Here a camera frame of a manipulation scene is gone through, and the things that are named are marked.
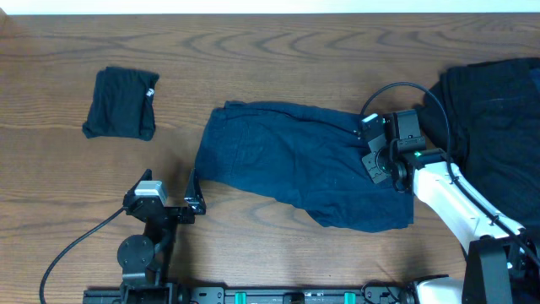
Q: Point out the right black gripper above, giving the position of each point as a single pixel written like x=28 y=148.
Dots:
x=369 y=163

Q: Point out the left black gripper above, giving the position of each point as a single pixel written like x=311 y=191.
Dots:
x=197 y=205

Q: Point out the dark blue shorts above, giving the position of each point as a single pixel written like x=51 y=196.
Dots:
x=305 y=156

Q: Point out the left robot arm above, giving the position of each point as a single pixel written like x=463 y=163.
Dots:
x=145 y=258

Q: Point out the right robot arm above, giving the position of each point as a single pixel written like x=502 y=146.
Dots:
x=502 y=257

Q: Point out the black clothes pile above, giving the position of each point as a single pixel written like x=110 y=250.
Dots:
x=487 y=115

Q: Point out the small folded black garment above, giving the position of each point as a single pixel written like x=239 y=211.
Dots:
x=122 y=104

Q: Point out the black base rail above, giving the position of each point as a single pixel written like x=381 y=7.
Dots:
x=219 y=295

